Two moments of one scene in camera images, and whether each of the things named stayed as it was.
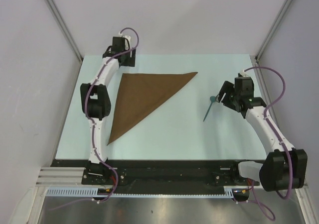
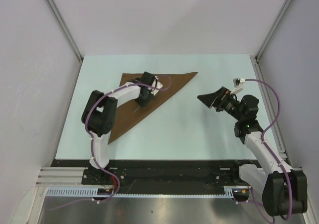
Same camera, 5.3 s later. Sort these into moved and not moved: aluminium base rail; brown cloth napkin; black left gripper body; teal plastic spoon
Moved: black left gripper body; teal plastic spoon
Not moved: aluminium base rail; brown cloth napkin
